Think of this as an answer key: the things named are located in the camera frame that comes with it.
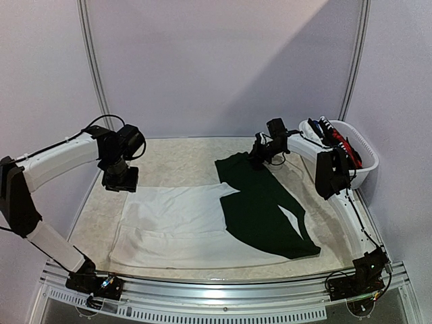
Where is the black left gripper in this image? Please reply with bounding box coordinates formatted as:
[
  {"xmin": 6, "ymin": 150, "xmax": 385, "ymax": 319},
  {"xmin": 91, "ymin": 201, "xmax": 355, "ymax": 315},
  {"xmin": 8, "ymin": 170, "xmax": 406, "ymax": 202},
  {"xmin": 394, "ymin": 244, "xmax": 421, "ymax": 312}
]
[{"xmin": 102, "ymin": 153, "xmax": 139, "ymax": 192}]

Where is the white and green t-shirt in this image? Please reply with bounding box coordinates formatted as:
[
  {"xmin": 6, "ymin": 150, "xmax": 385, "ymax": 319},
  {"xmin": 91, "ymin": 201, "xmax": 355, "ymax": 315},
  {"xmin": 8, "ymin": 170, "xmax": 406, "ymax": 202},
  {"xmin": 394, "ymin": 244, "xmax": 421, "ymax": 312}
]
[{"xmin": 109, "ymin": 153, "xmax": 321, "ymax": 269}]

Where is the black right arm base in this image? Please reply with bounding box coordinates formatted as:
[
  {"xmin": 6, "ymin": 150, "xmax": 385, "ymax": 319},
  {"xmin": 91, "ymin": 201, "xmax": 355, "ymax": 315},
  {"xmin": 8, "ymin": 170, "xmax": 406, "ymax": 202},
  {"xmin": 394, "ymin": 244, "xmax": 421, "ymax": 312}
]
[{"xmin": 325, "ymin": 248, "xmax": 392, "ymax": 302}]

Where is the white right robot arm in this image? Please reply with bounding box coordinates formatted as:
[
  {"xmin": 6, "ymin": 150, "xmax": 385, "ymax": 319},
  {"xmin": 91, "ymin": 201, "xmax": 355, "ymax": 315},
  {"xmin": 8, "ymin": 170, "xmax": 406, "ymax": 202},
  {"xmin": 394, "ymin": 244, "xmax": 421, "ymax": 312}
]
[{"xmin": 251, "ymin": 128, "xmax": 387, "ymax": 268}]

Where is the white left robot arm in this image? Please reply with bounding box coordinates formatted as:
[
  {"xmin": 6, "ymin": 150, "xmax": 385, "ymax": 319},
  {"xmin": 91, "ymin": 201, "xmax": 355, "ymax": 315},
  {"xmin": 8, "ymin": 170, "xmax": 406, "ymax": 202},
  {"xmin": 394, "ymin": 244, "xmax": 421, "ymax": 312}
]
[{"xmin": 1, "ymin": 124, "xmax": 146, "ymax": 293}]

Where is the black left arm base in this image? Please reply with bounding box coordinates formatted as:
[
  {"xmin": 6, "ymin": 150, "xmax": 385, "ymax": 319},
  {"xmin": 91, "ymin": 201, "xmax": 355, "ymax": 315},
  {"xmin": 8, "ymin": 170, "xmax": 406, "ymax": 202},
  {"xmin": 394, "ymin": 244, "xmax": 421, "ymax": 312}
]
[{"xmin": 65, "ymin": 255, "xmax": 125, "ymax": 301}]

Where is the dark patterned clothes pile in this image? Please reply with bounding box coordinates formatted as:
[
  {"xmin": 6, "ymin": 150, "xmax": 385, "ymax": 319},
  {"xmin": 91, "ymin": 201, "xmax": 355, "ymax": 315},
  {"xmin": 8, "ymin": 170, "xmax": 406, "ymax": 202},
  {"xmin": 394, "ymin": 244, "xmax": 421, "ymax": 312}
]
[{"xmin": 307, "ymin": 116, "xmax": 362, "ymax": 169}]

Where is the white plastic laundry basket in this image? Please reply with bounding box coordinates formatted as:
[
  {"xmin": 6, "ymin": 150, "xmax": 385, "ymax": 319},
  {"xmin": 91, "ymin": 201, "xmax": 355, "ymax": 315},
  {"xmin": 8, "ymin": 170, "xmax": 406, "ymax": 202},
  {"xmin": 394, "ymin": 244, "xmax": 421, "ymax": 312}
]
[{"xmin": 298, "ymin": 117, "xmax": 379, "ymax": 190}]

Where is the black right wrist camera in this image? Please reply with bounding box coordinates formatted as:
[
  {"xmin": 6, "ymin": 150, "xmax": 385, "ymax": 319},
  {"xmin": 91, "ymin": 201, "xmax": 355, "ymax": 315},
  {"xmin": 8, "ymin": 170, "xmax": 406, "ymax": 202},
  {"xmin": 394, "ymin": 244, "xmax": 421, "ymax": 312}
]
[{"xmin": 266, "ymin": 117, "xmax": 287, "ymax": 139}]

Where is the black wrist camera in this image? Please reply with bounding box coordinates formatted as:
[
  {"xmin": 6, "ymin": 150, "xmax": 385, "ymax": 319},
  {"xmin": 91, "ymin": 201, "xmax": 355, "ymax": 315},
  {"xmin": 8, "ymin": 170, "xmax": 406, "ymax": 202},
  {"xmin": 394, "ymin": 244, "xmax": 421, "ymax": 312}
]
[
  {"xmin": 266, "ymin": 117, "xmax": 287, "ymax": 139},
  {"xmin": 117, "ymin": 124, "xmax": 146, "ymax": 161}
]

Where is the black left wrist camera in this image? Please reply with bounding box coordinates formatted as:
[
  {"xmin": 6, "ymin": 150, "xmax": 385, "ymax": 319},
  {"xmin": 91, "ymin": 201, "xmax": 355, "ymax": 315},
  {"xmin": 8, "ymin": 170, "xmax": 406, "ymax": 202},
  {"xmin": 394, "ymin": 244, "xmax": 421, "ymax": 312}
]
[{"xmin": 117, "ymin": 124, "xmax": 146, "ymax": 161}]

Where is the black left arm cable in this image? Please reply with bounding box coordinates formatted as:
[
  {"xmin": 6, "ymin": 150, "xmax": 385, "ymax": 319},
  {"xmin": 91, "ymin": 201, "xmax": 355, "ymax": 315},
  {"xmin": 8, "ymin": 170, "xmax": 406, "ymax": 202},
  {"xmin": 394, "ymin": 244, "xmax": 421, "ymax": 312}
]
[{"xmin": 82, "ymin": 114, "xmax": 148, "ymax": 161}]

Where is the aluminium front rail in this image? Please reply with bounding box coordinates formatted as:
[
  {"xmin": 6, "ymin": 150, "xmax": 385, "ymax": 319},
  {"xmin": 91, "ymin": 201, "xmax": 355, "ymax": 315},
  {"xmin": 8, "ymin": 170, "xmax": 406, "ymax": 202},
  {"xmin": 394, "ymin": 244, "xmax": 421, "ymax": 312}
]
[{"xmin": 30, "ymin": 262, "xmax": 422, "ymax": 323}]

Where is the left aluminium frame post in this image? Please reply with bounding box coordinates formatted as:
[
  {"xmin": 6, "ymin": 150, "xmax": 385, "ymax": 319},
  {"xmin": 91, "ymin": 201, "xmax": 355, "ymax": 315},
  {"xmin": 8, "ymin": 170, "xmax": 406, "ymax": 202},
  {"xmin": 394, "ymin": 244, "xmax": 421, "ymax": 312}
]
[{"xmin": 77, "ymin": 0, "xmax": 109, "ymax": 114}]

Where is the aluminium frame post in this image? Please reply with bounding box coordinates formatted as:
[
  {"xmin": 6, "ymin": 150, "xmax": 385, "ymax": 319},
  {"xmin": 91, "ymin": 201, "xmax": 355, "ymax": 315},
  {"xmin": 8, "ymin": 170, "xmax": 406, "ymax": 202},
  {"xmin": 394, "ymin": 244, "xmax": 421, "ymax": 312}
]
[
  {"xmin": 337, "ymin": 0, "xmax": 371, "ymax": 121},
  {"xmin": 77, "ymin": 0, "xmax": 109, "ymax": 114}
]

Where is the right aluminium frame post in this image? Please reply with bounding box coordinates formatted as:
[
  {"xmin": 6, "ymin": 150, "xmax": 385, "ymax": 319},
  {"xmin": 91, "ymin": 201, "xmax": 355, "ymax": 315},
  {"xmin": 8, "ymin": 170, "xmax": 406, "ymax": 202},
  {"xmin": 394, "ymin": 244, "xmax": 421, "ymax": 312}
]
[{"xmin": 337, "ymin": 0, "xmax": 371, "ymax": 121}]

